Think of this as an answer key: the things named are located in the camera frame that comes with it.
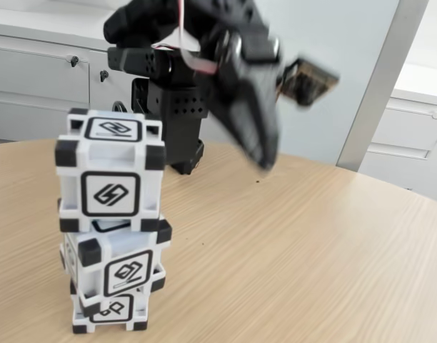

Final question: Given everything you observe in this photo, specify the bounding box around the white cube with S-shaped marker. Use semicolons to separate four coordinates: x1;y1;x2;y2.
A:
54;108;167;235

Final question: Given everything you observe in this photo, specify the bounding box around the white cube with layered-squares marker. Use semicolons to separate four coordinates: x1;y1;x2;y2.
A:
58;214;173;318

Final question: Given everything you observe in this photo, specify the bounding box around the white low cabinet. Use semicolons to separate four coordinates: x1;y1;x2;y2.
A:
357;62;437;207

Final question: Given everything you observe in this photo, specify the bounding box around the white cabinet with drawers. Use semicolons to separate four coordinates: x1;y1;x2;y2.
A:
0;0;257;146

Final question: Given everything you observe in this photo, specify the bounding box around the white cube with blue LEDs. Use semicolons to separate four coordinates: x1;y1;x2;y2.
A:
70;282;150;336

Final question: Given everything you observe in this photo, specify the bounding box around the red white servo cable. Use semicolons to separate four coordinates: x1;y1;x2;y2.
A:
152;0;220;76

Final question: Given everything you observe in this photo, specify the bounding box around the black camera module on bracket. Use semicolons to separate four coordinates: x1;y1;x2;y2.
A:
277;55;341;109

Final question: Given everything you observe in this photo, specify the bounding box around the grey metal partition post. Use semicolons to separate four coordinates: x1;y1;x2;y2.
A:
335;0;430;176

